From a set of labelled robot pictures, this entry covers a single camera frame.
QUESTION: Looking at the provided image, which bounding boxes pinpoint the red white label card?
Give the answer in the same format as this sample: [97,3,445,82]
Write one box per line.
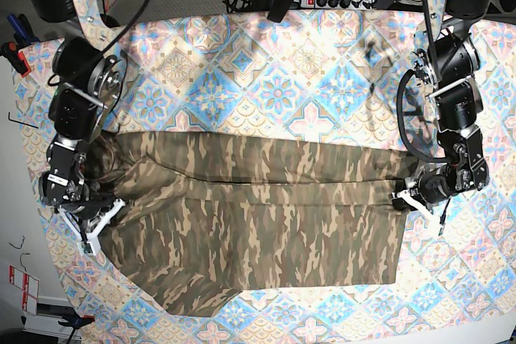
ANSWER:
[7,265,40,315]

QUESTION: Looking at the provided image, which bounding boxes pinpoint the patterned tile tablecloth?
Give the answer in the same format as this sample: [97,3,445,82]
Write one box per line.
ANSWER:
[11,10,516,344]

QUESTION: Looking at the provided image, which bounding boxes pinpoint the camouflage T-shirt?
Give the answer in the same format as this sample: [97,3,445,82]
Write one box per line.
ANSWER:
[85,132,418,317]

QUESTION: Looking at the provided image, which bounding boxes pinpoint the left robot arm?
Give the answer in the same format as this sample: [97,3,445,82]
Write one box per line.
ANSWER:
[390,0,490,234]

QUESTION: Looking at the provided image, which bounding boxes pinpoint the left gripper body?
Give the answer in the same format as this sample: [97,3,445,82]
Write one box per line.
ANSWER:
[389,182,446,235]

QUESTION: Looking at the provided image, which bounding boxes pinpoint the black blue clamp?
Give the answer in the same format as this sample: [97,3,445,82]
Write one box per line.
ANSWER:
[57,311,95,344]

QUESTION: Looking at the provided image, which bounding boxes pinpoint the black allen key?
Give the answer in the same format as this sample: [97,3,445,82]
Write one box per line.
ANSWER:
[7,112,40,131]

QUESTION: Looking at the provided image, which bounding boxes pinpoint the red black clamp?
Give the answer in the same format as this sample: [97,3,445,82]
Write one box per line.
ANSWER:
[1,14,40,77]

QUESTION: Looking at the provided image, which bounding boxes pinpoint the white power strip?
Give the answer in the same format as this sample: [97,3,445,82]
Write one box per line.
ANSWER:
[298,0,377,10]

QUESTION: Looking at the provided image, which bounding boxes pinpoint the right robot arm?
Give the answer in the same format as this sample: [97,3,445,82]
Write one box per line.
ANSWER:
[31,0,127,256]

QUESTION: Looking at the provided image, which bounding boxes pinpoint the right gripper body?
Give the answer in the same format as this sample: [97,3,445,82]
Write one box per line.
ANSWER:
[58,198,125,256]

